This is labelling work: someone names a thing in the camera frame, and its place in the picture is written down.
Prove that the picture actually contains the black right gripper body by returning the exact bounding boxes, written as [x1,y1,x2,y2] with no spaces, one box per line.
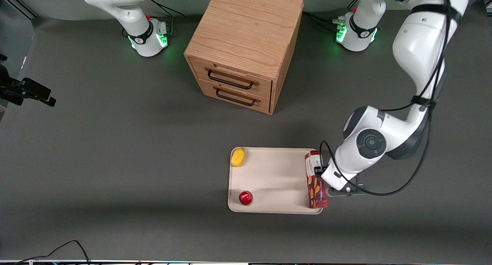
[0,54,24,106]

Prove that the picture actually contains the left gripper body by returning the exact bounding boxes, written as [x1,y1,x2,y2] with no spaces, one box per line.
[321,167,358,191]

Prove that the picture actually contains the red cookie box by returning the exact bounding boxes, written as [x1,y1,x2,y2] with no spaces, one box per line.
[304,150,328,209]

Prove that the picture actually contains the beige rectangular tray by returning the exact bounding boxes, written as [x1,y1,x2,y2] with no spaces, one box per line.
[228,147,324,215]

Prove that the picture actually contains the red soda can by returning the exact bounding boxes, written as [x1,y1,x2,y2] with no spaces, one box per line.
[238,190,254,207]

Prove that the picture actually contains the yellow lemon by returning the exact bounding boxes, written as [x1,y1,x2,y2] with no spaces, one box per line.
[231,147,246,168]

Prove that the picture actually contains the wooden drawer cabinet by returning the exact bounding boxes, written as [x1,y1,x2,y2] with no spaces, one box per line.
[184,0,304,115]

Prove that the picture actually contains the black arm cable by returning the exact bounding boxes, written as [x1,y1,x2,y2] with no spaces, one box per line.
[319,0,462,197]

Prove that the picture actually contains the wooden drawer with black handle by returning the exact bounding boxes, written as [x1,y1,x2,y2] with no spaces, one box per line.
[190,57,273,101]
[198,79,271,114]

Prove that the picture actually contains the black base cables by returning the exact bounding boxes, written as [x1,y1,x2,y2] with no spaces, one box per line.
[146,0,186,37]
[302,0,360,33]

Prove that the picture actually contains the black table cable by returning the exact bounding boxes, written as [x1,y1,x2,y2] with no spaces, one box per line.
[15,240,91,265]

